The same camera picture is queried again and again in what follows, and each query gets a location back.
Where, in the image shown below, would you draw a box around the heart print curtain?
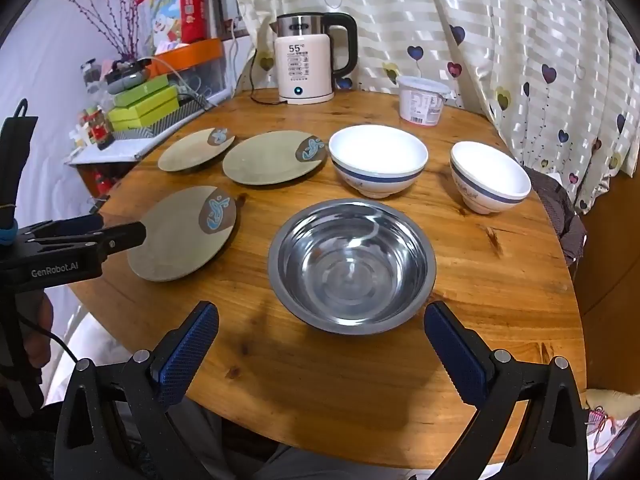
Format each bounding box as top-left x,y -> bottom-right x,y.
229,0 -> 640,213

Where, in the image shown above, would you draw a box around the purple flower branches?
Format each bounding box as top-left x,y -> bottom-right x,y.
59,0 -> 147,61

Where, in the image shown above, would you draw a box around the white side shelf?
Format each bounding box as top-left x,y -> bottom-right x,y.
63,122 -> 168,166

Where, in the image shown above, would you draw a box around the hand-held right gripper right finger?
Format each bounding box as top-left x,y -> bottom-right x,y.
424,301 -> 590,480

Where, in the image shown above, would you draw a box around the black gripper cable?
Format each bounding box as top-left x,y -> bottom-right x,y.
29,321 -> 80,362

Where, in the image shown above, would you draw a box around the white plastic tub with lid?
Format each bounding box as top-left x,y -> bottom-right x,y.
398,75 -> 452,125

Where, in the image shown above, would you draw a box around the colourful cartoon bag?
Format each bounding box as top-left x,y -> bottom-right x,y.
137,0 -> 184,54

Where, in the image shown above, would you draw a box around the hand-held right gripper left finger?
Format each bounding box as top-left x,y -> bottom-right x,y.
54,301 -> 221,480

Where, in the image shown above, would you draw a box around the white electric kettle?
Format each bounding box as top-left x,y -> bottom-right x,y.
270,12 -> 359,106

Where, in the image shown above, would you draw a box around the white bowl with blue stripe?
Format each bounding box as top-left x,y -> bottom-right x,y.
450,141 -> 532,216
328,125 -> 430,200

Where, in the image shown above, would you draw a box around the printed fabric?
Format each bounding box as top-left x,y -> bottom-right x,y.
584,389 -> 640,480

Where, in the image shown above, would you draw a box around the green flat box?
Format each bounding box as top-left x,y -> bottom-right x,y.
107,86 -> 181,132
111,78 -> 173,109

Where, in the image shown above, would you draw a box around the stainless steel bowl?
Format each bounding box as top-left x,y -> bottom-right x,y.
267,199 -> 437,335

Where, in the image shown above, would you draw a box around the person's grey trousers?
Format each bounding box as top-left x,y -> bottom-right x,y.
187,400 -> 453,480

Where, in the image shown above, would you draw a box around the zigzag patterned box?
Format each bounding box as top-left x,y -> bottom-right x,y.
114,97 -> 213,142

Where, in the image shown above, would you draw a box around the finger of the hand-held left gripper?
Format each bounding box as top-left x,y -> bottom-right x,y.
75,221 -> 147,262
20,214 -> 105,244

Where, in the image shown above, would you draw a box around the red carton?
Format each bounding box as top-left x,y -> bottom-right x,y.
178,0 -> 212,44

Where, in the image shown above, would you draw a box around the white cable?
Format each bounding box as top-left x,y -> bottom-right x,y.
148,56 -> 203,97

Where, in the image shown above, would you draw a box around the person's left hand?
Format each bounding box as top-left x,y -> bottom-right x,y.
25,291 -> 54,371

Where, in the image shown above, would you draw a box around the black kettle power cord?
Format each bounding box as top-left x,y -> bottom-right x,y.
248,49 -> 289,107

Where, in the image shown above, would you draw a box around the dark patterned cloth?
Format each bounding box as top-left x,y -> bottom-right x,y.
524,166 -> 589,262

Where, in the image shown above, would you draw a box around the grey handheld device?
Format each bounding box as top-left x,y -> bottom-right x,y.
104,59 -> 152,95

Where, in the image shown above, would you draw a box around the red labelled jar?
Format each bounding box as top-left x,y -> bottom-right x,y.
86,108 -> 115,151

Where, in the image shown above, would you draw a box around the clear storage box orange lid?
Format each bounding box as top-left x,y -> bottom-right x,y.
149,38 -> 232,107

